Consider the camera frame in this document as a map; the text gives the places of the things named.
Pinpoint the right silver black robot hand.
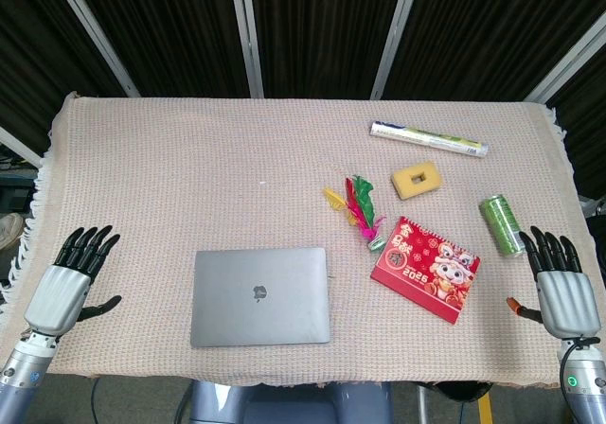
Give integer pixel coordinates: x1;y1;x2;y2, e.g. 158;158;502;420
506;225;602;339

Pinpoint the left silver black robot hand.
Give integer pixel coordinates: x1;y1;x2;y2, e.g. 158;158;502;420
23;225;123;337

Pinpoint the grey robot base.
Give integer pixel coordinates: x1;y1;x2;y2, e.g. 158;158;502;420
187;380;395;424

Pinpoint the yellow sponge with hole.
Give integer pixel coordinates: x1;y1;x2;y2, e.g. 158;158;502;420
390;160;439;202

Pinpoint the white tube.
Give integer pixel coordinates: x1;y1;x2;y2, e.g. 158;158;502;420
369;120;490;159

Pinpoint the colourful feather shuttlecock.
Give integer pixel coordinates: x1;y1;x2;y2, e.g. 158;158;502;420
323;174;388;255

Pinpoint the white sneaker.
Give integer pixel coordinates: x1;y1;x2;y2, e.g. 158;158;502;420
0;212;25;251

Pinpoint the green drink can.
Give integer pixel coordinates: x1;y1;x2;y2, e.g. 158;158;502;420
479;194;526;257

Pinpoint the red 2026 desk calendar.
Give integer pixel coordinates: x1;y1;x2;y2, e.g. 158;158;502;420
369;215;482;325

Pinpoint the beige woven tablecloth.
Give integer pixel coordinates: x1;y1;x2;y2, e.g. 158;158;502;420
0;91;606;389

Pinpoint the grey closed laptop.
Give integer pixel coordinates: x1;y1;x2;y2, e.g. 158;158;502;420
189;247;331;348

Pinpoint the white metal frame bar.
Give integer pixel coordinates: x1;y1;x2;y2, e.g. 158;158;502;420
227;0;265;99
46;0;141;97
369;0;424;100
0;125;43;168
524;20;606;104

